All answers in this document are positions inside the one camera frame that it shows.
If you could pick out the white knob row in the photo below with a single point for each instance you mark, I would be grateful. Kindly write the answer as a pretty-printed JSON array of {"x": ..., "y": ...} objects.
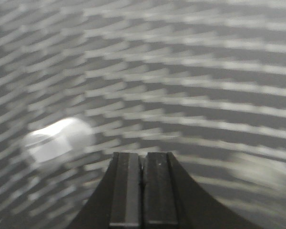
[{"x": 57, "y": 143}]

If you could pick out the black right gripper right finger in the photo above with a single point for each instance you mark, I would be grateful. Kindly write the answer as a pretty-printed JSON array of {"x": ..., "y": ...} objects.
[{"x": 173, "y": 200}]

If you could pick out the black perforated pegboard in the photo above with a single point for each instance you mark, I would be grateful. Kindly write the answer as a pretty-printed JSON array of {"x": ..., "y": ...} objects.
[{"x": 204, "y": 79}]

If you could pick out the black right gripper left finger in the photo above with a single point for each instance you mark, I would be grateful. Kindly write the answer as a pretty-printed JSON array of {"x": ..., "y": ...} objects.
[{"x": 116, "y": 202}]

